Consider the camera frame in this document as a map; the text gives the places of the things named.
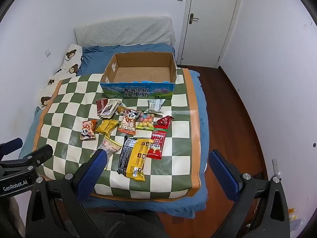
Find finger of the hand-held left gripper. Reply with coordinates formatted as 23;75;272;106
0;144;53;171
0;137;23;160

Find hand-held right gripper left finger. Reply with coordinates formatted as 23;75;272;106
25;149;109;238

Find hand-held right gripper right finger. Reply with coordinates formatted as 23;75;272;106
208;149;290;238

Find beige translucent snack packet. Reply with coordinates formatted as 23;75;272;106
90;136;122;170

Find black snack packet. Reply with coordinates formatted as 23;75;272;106
116;135;138;175

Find pink panda snack packet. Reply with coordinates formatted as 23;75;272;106
79;120;98;141

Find large yellow snack packet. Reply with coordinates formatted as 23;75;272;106
126;139;154;181

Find small yellow snack packet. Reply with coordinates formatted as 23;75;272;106
95;119;119;136

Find orange panda snack packet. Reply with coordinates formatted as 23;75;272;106
120;109;142;136

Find white brown wafer packet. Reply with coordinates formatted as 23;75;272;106
99;99;122;118

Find dark red snack packet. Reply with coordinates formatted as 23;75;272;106
96;99;109;116

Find long red snack packet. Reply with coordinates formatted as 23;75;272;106
146;128;167;159

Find colourful candy balls packet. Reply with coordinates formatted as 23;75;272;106
135;112;157;131

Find red triangular snack packet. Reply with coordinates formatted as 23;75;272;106
157;115;174;130

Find grey white snack packet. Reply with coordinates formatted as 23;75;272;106
147;99;166;115

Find cardboard box blue print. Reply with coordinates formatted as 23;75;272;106
100;52;177;100

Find green white checkered mat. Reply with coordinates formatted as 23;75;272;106
33;68;202;200

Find colourful small objects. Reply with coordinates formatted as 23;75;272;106
288;207;307;229

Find white bear print pillow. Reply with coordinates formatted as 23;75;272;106
37;44;83;111

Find blue bed sheet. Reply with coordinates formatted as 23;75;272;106
18;43;210;219

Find white door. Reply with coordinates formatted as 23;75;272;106
179;0;244;69

